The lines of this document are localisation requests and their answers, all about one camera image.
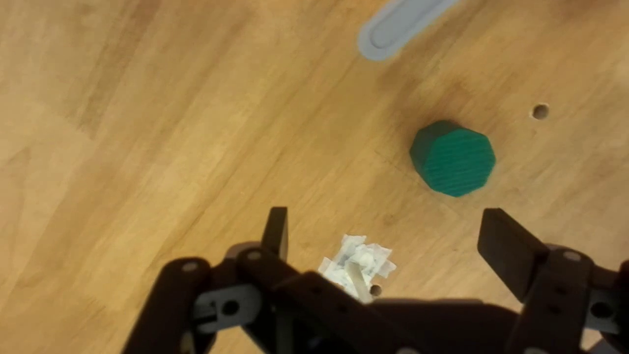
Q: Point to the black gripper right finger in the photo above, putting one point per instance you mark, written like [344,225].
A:
[557,296]

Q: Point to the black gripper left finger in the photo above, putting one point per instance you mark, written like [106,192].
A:
[197,302]

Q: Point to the green octagonal block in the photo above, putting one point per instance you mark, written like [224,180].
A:
[452,158]

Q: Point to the white peg stand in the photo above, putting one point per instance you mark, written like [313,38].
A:
[356,266]

